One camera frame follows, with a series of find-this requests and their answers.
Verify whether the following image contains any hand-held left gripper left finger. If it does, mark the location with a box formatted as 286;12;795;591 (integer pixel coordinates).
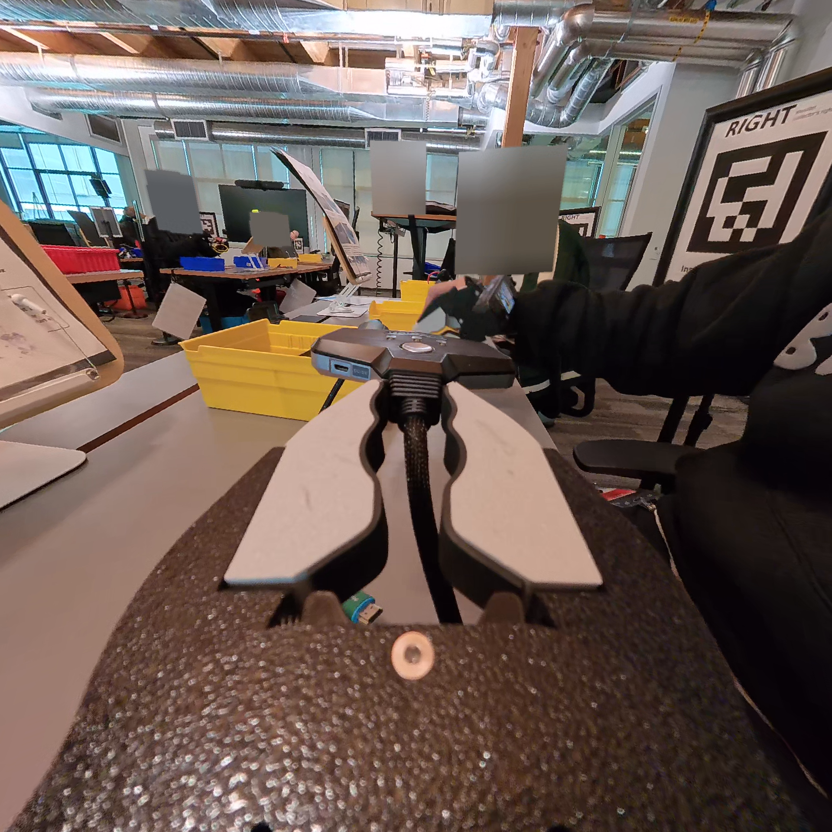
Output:
223;379;391;602

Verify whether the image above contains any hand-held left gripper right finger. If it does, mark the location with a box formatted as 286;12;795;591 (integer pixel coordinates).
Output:
439;383;605;604

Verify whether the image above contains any black switch box braided cable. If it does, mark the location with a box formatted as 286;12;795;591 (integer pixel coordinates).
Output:
311;328;517;628

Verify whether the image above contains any person's right forearm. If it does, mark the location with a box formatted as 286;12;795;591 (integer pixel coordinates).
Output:
510;208;832;397

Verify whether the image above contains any wooden standing desk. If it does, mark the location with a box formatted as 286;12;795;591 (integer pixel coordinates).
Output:
372;211;459;296

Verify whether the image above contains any grey desk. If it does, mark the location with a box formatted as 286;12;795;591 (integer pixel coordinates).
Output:
0;296;560;813

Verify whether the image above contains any black office chair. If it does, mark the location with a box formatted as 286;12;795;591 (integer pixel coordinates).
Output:
572;374;722;514

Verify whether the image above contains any tilted instruction board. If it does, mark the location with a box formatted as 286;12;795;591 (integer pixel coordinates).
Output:
273;148;373;287

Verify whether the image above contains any black mesh chair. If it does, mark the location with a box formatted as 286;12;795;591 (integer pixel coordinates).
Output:
580;233;653;293

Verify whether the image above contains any grey sheet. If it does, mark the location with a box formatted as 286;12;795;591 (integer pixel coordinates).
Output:
153;283;208;340

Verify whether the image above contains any person's torso black hoodie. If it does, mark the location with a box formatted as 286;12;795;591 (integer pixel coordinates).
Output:
656;312;832;797

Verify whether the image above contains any framed tag poster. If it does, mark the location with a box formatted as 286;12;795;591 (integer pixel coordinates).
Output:
653;68;832;287

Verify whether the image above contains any wooden instruction board stand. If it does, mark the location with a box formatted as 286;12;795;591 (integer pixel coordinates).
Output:
0;201;124;511

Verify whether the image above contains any row of red bins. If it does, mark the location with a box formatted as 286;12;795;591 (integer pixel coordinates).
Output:
42;246;121;275

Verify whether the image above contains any dark wall monitor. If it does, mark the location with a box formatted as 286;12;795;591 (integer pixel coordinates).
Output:
218;184;309;244

